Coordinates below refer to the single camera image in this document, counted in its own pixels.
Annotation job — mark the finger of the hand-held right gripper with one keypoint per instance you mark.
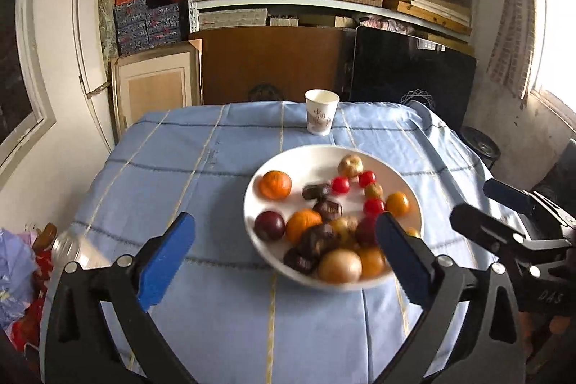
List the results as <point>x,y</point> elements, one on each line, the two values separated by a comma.
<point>508,193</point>
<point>486,226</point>

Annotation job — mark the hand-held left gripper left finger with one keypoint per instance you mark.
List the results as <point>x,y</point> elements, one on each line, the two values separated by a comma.
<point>166,258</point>

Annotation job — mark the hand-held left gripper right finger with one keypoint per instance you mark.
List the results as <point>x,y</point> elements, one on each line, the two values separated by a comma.
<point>402,253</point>

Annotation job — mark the orange tan pear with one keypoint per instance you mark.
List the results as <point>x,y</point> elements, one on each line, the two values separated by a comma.
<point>412,233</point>

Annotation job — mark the small tangerine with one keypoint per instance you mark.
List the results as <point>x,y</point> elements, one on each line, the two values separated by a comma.
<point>371,261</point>
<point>398,204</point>

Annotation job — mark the dark red cherry tomato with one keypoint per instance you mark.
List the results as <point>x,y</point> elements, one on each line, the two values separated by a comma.
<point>366,231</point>

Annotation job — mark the speckled yellow brown pear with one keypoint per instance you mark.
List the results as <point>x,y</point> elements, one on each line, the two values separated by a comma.
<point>344,229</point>

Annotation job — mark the pale yellow pear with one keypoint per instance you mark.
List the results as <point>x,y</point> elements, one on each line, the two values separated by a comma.
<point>339,266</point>

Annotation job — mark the small yellow plum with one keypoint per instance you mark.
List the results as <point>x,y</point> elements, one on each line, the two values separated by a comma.
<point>374,190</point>

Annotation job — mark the dark purple ribbed tomato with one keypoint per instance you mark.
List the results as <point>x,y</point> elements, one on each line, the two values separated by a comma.
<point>319,240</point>
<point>300,261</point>
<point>327,209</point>
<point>316,191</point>

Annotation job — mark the tan round pear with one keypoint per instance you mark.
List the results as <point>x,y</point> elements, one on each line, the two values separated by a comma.
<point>350,166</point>

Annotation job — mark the orange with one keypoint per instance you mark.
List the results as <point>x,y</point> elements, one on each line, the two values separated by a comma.
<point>302,224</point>
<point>275,184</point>

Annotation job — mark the dark red plum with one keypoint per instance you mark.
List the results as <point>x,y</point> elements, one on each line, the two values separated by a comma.
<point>269,225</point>

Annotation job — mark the white oval plate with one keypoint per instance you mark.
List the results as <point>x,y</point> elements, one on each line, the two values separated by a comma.
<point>297,168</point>

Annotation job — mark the black jacket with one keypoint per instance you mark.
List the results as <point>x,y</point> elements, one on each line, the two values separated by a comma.
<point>558,177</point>

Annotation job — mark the blue checked tablecloth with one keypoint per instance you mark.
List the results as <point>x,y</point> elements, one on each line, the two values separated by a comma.
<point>180,168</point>

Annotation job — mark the white drink can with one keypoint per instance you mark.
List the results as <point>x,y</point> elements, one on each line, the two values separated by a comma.
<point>74,249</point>

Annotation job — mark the red patterned cloth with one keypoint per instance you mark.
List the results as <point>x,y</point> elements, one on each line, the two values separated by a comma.
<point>27,321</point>

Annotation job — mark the black glossy panel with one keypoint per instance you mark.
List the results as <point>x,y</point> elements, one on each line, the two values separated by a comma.
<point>405,69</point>

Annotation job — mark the white paper cup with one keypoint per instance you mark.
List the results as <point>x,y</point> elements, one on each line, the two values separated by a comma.
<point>320,112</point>

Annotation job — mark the checked curtain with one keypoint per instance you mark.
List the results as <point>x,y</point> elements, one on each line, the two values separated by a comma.
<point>513,28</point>

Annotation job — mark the bright window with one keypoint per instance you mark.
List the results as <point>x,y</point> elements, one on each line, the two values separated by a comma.
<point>558,28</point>

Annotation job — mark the beige framed panel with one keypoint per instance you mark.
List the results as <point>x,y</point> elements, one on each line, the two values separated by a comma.
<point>155,82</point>

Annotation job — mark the dark carved chair back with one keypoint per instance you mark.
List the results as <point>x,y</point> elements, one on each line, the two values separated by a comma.
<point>265,91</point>

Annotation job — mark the pink floral cloth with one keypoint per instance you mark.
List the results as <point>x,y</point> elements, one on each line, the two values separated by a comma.
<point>387,25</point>

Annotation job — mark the brown wooden board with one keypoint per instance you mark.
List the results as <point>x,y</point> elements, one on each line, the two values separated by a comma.
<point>274,60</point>

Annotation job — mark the pile of blue patterned boxes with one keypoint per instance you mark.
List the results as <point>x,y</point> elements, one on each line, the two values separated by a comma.
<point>144,24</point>

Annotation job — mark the white framed window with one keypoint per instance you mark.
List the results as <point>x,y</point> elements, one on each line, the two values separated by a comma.
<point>18,64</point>

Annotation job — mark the green marble slab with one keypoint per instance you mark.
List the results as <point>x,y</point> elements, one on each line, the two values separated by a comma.
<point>105,15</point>

